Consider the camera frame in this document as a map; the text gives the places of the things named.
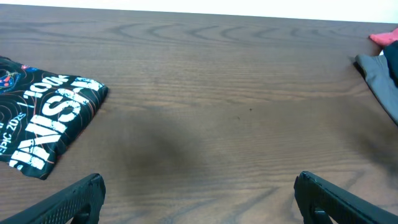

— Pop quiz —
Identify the navy blue garment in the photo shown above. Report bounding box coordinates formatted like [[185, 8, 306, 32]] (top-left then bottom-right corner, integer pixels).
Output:
[[383, 41, 398, 86]]

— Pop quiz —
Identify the red t-shirt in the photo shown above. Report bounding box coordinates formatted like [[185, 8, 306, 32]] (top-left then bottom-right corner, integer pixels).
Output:
[[369, 28, 398, 47]]

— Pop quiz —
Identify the grey folded garment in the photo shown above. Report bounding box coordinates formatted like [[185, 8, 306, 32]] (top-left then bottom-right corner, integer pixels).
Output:
[[355, 54, 397, 124]]

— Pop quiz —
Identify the black orange-patterned jersey shirt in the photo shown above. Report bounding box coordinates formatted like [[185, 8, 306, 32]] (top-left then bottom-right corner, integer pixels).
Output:
[[1, 57, 108, 180]]

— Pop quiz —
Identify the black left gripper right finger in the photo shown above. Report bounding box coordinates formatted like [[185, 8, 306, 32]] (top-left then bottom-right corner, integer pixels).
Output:
[[294, 171, 397, 224]]

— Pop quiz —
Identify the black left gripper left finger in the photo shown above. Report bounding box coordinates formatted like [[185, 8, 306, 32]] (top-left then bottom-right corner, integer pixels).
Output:
[[1, 173, 106, 224]]

